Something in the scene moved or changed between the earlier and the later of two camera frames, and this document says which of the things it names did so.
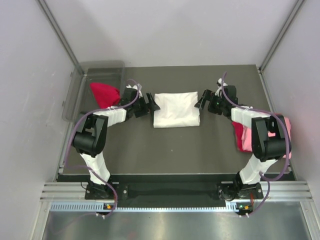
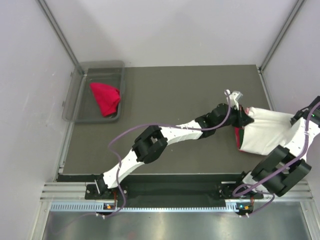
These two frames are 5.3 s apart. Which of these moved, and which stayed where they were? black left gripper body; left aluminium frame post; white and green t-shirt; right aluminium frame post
Moved: black left gripper body; white and green t-shirt
Stayed: left aluminium frame post; right aluminium frame post
